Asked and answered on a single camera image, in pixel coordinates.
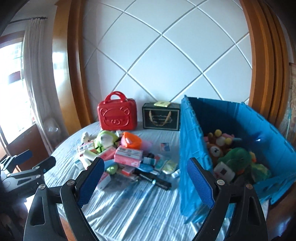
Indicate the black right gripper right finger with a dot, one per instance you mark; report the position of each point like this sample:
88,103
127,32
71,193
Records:
247,221

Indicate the red bear suitcase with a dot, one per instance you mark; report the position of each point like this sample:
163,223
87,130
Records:
117,112

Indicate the white curtain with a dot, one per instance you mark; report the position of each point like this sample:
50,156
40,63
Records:
40,83

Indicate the black marker pen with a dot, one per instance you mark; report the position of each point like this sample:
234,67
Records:
154,179

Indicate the blue plastic crate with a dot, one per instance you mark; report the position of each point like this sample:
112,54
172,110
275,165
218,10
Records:
200,116

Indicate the green frog plush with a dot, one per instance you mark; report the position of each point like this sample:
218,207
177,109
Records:
238,159

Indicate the pink tissue pack two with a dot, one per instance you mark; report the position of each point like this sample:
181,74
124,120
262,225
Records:
127,156

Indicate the yellow sticky note pad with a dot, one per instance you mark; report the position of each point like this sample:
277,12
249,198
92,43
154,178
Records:
163,104

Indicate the green white plush toy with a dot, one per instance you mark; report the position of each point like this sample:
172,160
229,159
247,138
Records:
104,140

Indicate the orange pouch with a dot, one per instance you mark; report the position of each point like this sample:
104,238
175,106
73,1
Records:
131,141

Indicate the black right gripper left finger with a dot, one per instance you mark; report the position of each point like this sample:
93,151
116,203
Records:
43,221

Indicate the pink tissue pack three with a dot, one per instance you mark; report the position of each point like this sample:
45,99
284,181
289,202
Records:
108,153

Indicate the brown bear plush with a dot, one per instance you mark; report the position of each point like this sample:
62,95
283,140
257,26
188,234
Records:
218,145

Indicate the white square box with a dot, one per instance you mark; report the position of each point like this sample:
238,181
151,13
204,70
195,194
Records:
222,171

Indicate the black gift box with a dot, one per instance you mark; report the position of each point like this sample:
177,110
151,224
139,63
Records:
161,118

